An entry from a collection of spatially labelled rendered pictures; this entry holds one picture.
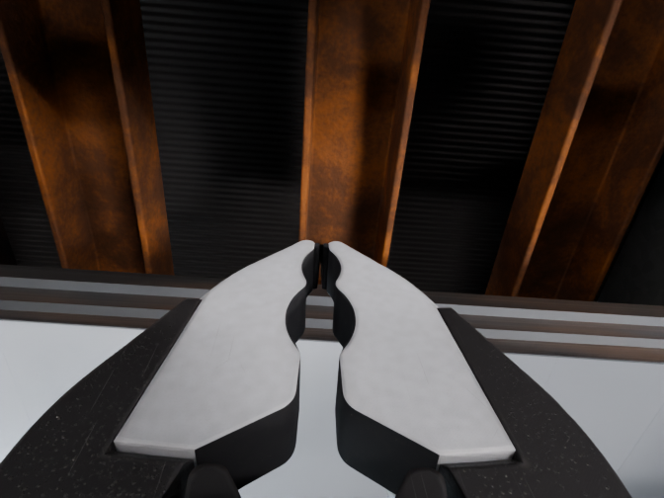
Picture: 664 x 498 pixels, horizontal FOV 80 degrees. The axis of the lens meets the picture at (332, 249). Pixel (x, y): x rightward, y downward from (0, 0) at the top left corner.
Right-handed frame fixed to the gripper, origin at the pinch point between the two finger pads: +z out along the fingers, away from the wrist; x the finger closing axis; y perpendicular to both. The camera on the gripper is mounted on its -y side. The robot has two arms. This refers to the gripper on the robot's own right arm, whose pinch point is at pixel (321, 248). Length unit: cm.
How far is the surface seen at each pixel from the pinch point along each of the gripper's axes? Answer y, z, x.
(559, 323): 9.0, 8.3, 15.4
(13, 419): 16.7, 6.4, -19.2
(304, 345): 9.5, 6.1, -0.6
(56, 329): 9.1, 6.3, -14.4
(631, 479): 20.9, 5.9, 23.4
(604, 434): 16.2, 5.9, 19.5
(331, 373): 11.6, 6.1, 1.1
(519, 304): 8.3, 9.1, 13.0
